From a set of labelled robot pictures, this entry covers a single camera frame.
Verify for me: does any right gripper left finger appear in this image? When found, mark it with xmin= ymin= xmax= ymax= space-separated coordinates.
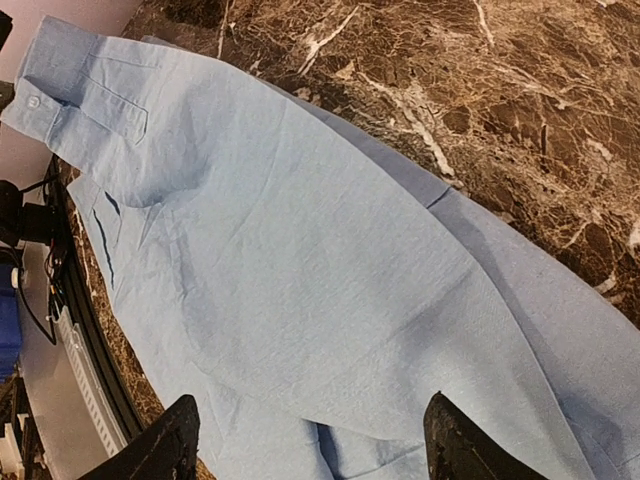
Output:
xmin=82 ymin=394 xmax=200 ymax=480

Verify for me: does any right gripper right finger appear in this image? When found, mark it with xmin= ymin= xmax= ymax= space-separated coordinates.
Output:
xmin=423 ymin=392 xmax=544 ymax=480

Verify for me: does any light blue long sleeve shirt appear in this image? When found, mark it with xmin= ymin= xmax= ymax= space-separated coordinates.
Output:
xmin=2 ymin=17 xmax=639 ymax=479

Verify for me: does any blue plastic bin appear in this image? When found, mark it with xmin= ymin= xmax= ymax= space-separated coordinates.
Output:
xmin=0 ymin=264 xmax=22 ymax=382

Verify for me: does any white slotted cable duct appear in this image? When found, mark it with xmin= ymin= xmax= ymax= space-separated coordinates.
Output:
xmin=56 ymin=306 xmax=127 ymax=458

